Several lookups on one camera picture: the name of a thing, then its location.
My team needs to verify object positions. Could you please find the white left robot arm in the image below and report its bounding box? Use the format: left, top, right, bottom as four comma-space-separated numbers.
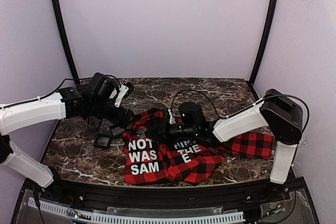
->
1, 72, 134, 188

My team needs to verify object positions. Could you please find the black front frame rail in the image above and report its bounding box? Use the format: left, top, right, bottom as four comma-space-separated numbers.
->
64, 179, 270, 210

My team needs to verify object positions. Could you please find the small black open box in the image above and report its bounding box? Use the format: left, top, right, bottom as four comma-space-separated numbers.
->
93, 134, 112, 150

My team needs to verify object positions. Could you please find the white slotted cable duct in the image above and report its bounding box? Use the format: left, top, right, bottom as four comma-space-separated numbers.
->
40, 200, 246, 223

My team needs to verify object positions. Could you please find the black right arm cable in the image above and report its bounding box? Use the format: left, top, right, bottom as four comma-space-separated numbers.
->
170, 89, 310, 134

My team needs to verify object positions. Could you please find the round silver brooch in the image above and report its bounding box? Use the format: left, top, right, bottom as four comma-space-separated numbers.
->
136, 128, 147, 138

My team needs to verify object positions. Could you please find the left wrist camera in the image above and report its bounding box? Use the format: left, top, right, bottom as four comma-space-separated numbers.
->
114, 82, 134, 108

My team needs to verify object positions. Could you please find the red black plaid shirt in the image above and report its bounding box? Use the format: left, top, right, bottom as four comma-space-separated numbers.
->
122, 107, 274, 186

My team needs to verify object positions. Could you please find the black vertical frame post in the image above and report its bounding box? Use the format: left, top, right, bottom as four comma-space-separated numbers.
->
51, 0, 79, 85
248, 0, 277, 87

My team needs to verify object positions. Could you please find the black vertical frame post left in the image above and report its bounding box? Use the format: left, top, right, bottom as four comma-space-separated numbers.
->
51, 0, 79, 85

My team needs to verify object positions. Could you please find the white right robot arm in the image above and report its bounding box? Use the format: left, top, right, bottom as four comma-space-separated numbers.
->
154, 89, 309, 184

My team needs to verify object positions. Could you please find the black vertical frame post right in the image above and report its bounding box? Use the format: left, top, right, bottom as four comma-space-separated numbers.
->
248, 0, 277, 87

